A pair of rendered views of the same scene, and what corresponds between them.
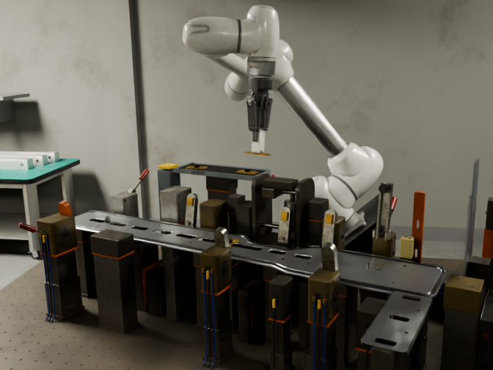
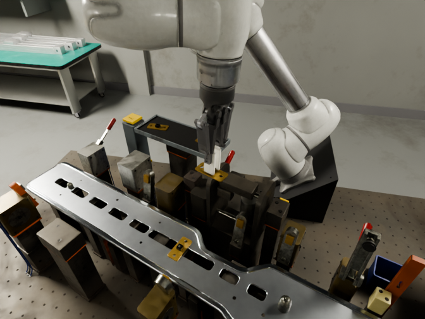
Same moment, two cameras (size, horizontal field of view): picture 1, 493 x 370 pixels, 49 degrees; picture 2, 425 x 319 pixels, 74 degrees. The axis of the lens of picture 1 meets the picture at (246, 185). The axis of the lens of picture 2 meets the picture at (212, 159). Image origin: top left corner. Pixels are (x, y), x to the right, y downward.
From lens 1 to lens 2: 119 cm
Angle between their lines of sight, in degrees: 25
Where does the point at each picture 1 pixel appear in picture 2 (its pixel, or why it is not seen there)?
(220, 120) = not seen: hidden behind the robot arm
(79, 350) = not seen: outside the picture
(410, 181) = (334, 71)
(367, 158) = (327, 116)
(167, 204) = (125, 176)
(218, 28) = (140, 11)
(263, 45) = (221, 41)
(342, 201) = (296, 157)
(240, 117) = not seen: hidden behind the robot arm
